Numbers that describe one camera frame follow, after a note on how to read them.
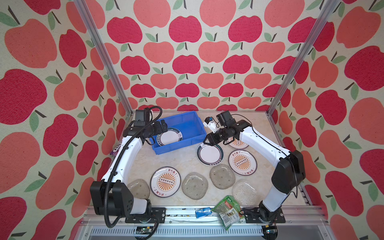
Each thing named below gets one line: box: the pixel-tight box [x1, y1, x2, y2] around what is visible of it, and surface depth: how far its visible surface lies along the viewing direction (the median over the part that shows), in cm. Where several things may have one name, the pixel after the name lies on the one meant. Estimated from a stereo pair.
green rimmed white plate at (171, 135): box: [156, 127, 183, 147], surface depth 107 cm
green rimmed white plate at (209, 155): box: [196, 143, 224, 167], surface depth 98 cm
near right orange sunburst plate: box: [228, 149, 258, 176], surface depth 95 cm
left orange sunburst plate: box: [150, 166, 182, 198], surface depth 87 cm
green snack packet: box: [212, 195, 244, 231], surface depth 76 cm
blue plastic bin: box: [151, 111, 207, 156], surface depth 103 cm
